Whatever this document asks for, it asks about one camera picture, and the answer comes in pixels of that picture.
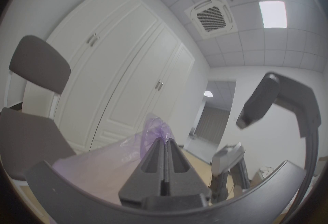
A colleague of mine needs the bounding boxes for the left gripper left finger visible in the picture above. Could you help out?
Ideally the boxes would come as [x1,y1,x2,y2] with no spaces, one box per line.
[118,139,166,208]

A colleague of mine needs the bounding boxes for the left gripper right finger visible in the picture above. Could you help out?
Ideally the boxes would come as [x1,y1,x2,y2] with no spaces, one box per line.
[166,138,212,208]

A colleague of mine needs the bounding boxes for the purple plastic bag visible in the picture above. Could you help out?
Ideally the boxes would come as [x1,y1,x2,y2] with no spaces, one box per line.
[52,113,178,201]

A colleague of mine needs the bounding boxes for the grey curtain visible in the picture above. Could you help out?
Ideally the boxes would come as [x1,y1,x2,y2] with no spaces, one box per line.
[196,106,231,145]

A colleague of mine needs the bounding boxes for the white wardrobe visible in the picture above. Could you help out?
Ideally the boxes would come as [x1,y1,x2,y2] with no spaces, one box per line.
[22,0,196,157]

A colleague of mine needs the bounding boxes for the white chair grey cushions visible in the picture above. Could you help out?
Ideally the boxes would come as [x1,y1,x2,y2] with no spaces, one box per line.
[0,35,77,185]

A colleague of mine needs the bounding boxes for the ceiling air conditioner vent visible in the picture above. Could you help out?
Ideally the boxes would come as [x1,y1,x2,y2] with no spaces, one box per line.
[184,0,238,39]

